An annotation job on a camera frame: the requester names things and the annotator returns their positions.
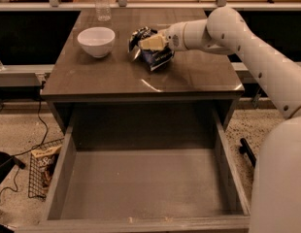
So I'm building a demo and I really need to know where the white ceramic bowl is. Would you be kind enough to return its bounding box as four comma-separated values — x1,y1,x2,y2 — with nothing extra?
78,27,116,58

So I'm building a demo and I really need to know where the clear plastic water bottle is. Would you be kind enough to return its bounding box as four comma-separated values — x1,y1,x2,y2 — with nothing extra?
94,0,112,21

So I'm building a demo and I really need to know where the blue chip bag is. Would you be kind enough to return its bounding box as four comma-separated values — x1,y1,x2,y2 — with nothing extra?
128,26,174,71

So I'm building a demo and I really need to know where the black wire basket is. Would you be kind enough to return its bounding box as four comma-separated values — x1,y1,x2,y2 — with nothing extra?
28,139,63,201

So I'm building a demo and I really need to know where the black chair base leg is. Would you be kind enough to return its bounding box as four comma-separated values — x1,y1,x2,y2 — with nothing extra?
239,138,256,166

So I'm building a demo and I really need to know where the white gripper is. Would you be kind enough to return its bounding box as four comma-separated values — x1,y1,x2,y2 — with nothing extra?
138,22,186,51

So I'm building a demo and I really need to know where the black power cable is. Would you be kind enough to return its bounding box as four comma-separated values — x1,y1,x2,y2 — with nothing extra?
0,81,50,208

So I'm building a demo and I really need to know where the open grey drawer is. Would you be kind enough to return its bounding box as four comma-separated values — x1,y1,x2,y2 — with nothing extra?
17,101,250,233

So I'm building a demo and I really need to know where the black object at left edge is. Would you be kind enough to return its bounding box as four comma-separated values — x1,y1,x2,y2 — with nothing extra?
0,151,25,184

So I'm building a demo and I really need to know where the brown snack bag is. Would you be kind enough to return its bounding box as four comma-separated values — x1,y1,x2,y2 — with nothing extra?
31,145,61,188

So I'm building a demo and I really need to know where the grey cabinet with table top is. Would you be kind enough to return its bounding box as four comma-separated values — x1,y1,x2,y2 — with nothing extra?
42,8,244,128

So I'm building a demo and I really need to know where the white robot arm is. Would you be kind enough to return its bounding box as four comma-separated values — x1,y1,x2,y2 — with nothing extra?
138,6,301,233

